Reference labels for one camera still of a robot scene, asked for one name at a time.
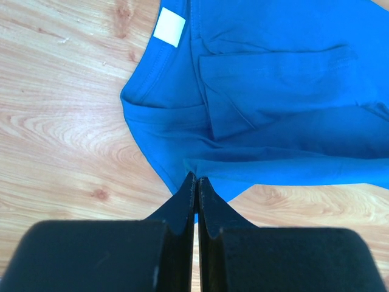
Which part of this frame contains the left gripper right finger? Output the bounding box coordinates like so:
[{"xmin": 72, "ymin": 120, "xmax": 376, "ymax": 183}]
[{"xmin": 197, "ymin": 178, "xmax": 385, "ymax": 291}]

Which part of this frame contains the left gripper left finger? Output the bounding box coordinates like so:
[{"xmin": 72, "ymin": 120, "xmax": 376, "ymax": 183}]
[{"xmin": 1, "ymin": 173, "xmax": 195, "ymax": 291}]

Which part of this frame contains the blue t shirt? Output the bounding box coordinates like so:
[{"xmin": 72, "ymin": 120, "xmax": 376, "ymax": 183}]
[{"xmin": 119, "ymin": 0, "xmax": 389, "ymax": 223}]

